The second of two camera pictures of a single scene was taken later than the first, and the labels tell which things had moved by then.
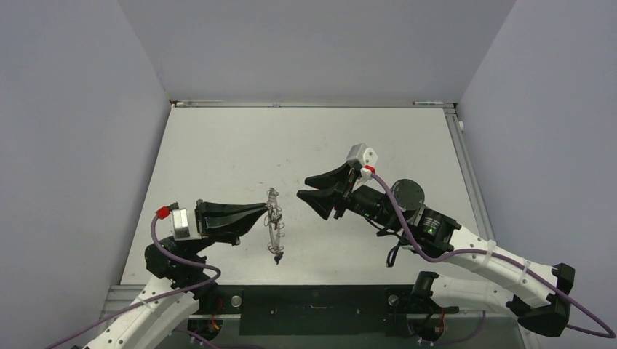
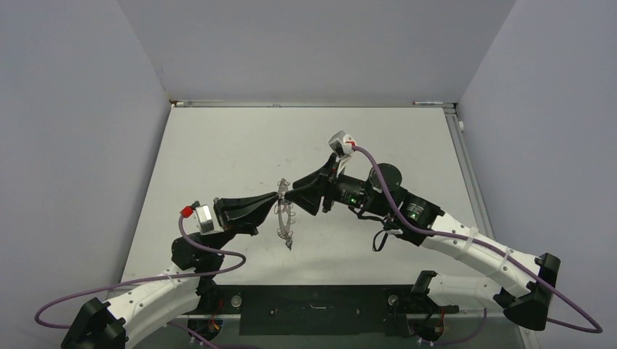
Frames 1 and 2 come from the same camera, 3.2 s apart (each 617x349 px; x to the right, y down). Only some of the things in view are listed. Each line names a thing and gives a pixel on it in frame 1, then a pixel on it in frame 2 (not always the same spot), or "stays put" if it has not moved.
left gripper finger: [234, 225] stays put
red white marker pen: [426, 103] stays put
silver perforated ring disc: [273, 219] to [286, 213]
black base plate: [316, 310] stays put
